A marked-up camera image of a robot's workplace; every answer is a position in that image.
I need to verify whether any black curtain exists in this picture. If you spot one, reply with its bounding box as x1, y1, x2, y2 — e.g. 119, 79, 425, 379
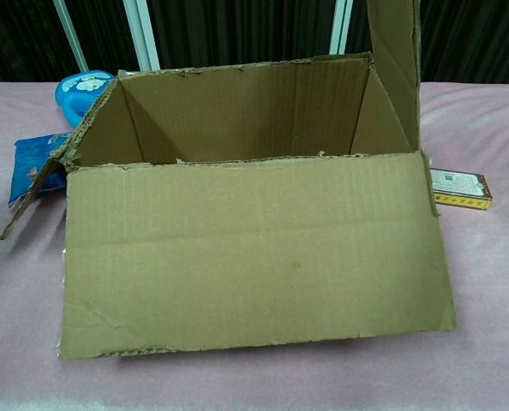
0, 0, 509, 85

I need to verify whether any blue detergent bottle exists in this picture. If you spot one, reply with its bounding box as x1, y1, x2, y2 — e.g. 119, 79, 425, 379
55, 70, 117, 128

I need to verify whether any brown cardboard box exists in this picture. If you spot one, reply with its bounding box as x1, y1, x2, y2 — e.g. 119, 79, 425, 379
0, 0, 457, 360

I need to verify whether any pink tablecloth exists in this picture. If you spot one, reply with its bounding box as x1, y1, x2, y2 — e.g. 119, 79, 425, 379
0, 79, 509, 411

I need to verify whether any blue snack bag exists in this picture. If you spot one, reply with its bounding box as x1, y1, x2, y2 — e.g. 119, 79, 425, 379
8, 132, 74, 211

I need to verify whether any wide white frame post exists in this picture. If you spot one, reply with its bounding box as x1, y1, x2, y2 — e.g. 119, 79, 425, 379
123, 0, 161, 72

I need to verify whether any thin white frame post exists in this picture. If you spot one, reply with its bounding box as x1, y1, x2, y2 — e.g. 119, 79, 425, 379
52, 0, 89, 73

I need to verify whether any red and yellow flat box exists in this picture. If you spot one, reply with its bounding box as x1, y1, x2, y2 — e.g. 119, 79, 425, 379
428, 168, 494, 211

